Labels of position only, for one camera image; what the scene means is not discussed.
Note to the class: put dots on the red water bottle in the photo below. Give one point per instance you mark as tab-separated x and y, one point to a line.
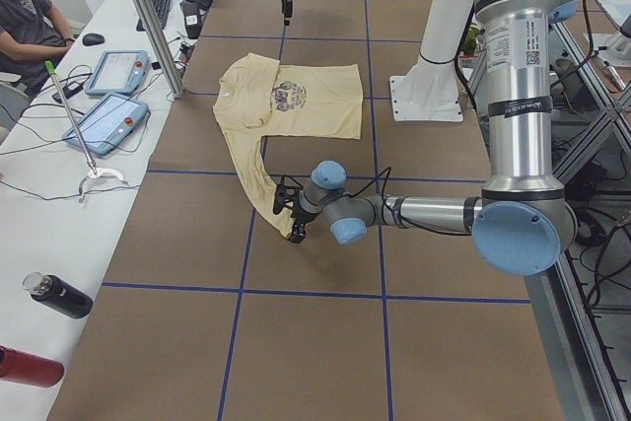
29	369

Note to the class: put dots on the white curved stand base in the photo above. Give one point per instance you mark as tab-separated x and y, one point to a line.
99	174

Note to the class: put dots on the black water bottle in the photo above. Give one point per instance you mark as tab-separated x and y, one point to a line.
57	294

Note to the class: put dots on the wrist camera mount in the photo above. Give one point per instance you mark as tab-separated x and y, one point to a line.
286	194

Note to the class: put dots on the seated person grey shirt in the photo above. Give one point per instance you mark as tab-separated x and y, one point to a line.
32	32

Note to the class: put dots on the black computer mouse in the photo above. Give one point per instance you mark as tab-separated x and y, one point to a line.
92	39

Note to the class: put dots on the teach pendant tablet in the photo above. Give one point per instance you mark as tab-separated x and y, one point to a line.
105	125
118	71

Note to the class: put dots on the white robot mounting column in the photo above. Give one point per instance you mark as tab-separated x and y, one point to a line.
428	91

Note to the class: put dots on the metal rod green tip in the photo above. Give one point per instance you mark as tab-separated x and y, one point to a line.
89	158

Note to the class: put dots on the black keyboard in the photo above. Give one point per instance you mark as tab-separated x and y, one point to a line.
162	8

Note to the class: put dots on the brown paper table cover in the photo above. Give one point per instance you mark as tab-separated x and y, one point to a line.
207	313

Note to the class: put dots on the far teach pendant tablet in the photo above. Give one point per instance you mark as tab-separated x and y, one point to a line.
118	71

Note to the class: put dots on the near teach pendant tablet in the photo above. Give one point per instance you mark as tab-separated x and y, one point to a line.
105	125

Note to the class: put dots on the aluminium frame post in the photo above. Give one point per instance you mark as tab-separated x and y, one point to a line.
154	31

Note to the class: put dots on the yellow long-sleeve printed shirt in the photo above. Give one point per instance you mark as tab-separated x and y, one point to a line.
260	97

